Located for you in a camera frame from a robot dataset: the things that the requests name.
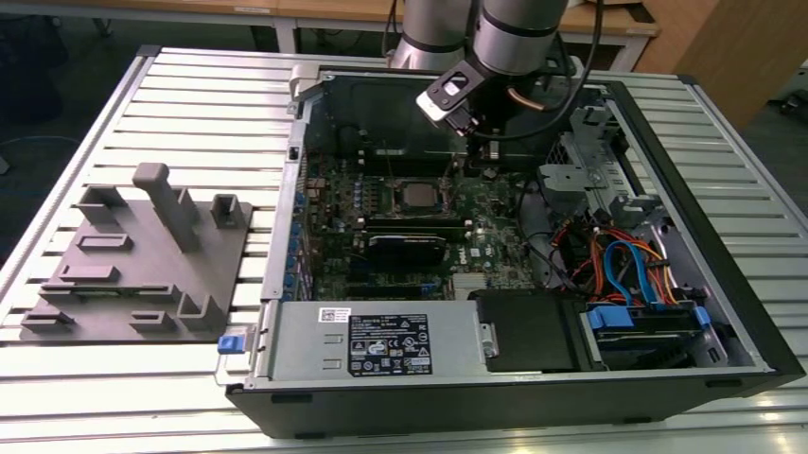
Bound silver CPU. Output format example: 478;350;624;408
403;182;441;210

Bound metal socket cover frame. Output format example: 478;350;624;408
395;178;452;217

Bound metal CPU socket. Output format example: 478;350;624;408
388;175;457;218

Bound black plastic bay cover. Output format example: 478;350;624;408
469;287;598;374

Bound silver metal drive cage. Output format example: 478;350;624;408
534;104;671;231

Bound green motherboard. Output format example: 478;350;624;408
300;149;572;302

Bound black graphics card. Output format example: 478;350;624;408
363;231;449;271

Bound silver chipset heatsink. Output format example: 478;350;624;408
452;271;492;290

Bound brown wooden cabinet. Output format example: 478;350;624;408
634;0;808;136

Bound hard disk in blue carrier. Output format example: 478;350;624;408
583;304;711;371

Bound silver power supply unit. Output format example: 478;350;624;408
249;300;492;382

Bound black PC case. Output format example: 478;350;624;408
222;60;806;441

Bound grey parts rack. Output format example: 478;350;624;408
17;162;256;342

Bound orange curved cable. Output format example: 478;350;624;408
504;85;546;115

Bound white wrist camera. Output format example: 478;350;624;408
415;60;484;139

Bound black wire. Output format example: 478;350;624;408
514;182;572;290

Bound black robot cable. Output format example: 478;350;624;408
469;0;606;141

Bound blue data wire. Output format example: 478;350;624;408
600;239;664;311

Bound grey case handle latch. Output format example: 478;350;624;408
288;63;324;114

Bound orange power wire bundle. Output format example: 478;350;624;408
547;225;695;311

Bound blue floor cable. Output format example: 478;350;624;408
0;133;84;148

